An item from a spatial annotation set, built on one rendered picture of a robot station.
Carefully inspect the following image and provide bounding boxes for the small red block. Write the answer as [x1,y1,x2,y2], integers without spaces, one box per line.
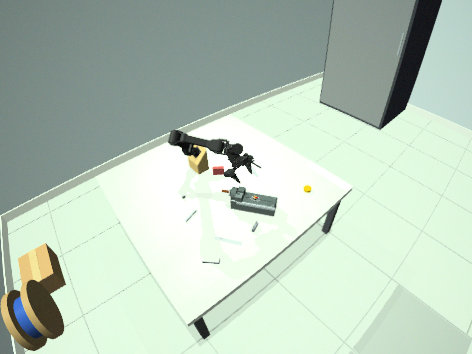
[212,166,224,175]

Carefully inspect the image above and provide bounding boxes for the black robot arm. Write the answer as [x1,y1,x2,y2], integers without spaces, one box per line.
[168,130,250,167]

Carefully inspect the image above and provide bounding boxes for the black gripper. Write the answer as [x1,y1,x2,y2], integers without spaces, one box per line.
[224,155,254,184]

